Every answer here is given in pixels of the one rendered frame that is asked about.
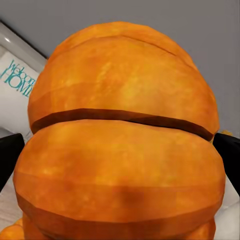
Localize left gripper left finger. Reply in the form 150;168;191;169
0;132;26;192

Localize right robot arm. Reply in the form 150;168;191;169
213;202;240;240

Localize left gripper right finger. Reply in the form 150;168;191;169
212;132;240;196

